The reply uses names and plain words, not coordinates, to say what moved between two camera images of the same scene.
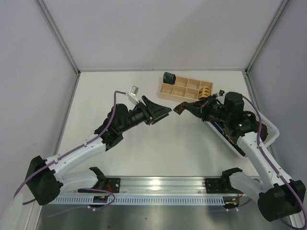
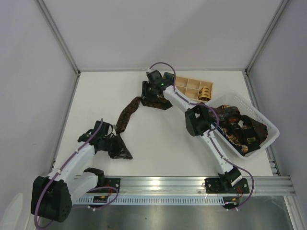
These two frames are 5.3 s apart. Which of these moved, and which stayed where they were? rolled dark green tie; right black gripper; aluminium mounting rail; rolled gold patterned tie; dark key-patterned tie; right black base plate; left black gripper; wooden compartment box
Moved: left black gripper; right black gripper; dark key-patterned tie
Stayed: wooden compartment box; aluminium mounting rail; rolled gold patterned tie; rolled dark green tie; right black base plate
